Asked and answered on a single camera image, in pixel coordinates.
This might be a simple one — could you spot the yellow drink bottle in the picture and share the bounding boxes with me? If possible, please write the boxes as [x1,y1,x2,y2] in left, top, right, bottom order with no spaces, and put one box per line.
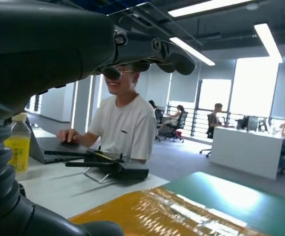
[4,112,32,173]

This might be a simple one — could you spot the green table mat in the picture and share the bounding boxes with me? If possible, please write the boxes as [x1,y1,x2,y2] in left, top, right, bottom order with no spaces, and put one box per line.
[162,172,285,236]

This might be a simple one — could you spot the long ceiling light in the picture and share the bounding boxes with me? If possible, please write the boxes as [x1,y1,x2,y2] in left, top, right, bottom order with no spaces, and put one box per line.
[169,36,216,66]
[254,23,283,64]
[168,0,253,18]

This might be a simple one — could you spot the white office desk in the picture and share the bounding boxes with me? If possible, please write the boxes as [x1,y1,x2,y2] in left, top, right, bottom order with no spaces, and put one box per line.
[210,126,283,181]

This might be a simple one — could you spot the grey laptop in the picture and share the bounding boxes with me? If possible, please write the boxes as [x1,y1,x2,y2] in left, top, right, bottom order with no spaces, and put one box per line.
[26,117,91,165]

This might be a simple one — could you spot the yellow film wrapped cardboard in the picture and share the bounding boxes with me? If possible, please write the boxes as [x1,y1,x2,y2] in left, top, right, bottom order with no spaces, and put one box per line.
[70,187,265,236]

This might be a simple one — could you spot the black remote controller with antennas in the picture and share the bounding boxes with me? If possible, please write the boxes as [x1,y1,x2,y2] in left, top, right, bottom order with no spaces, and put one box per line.
[44,147,149,181]

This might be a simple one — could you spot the dark computer monitor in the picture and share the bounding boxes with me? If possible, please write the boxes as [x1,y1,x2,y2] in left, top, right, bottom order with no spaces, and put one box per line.
[236,116,259,132]

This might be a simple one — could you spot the wire controller stand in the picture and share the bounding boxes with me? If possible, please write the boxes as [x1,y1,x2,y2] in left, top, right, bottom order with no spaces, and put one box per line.
[83,167,112,185]

